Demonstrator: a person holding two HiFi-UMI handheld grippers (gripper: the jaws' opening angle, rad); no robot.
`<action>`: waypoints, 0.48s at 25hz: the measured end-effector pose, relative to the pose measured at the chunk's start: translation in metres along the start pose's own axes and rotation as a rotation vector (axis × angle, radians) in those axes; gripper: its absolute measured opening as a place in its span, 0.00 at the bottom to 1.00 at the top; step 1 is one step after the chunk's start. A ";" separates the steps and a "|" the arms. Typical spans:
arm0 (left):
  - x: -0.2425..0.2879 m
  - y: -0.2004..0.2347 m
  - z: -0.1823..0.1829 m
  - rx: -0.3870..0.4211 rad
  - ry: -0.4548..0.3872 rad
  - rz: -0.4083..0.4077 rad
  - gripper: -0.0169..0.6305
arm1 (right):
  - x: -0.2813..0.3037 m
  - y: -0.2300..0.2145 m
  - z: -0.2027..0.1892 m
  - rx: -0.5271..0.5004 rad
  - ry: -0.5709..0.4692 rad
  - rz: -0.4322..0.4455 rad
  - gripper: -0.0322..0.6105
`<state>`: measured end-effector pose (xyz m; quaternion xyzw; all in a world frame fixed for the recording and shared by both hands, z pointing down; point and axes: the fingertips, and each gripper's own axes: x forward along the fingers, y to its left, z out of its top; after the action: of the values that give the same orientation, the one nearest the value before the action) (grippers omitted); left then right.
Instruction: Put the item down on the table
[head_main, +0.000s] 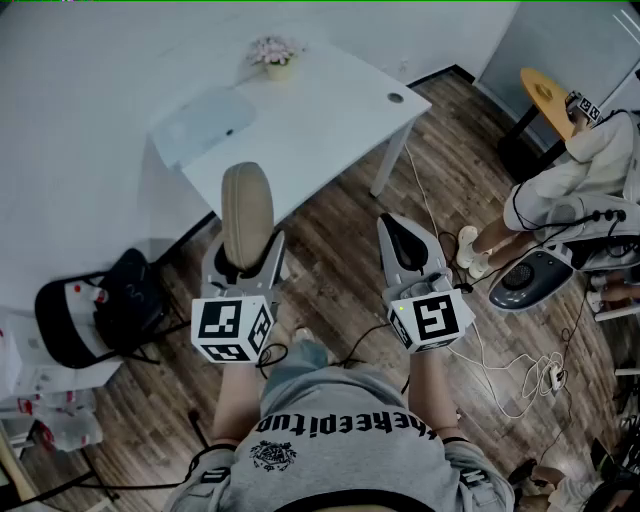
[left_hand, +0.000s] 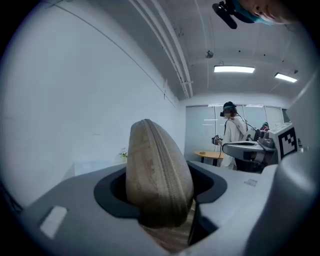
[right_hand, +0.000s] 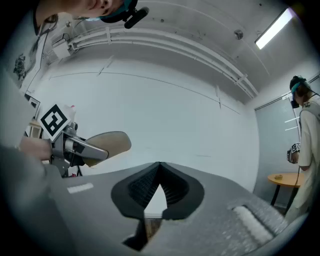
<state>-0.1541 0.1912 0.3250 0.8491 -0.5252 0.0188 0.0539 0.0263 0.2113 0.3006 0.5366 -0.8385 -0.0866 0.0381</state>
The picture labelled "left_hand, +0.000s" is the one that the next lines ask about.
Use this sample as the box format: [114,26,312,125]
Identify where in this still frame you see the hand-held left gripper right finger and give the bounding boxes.
[179,159,278,256]

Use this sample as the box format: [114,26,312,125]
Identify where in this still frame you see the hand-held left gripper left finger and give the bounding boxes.
[22,162,173,256]

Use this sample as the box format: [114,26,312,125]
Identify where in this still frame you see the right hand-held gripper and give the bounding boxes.
[221,121,305,162]

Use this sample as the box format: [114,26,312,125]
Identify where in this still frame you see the round wooden table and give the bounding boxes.
[193,150,226,166]

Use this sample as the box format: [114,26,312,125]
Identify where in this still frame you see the person's gray shirt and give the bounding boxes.
[249,149,320,256]

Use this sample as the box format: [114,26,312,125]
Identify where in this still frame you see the rectangular ceiling light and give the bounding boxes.
[213,65,256,74]
[274,72,298,83]

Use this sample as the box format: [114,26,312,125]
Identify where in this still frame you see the white ceiling pipe bundle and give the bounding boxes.
[127,0,195,100]

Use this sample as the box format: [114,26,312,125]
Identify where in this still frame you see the person's face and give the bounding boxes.
[239,0,300,26]

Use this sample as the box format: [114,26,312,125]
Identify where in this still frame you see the black head camera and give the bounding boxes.
[211,0,238,30]

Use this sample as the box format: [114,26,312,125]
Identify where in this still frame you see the teal head strap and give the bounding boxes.
[231,0,273,26]

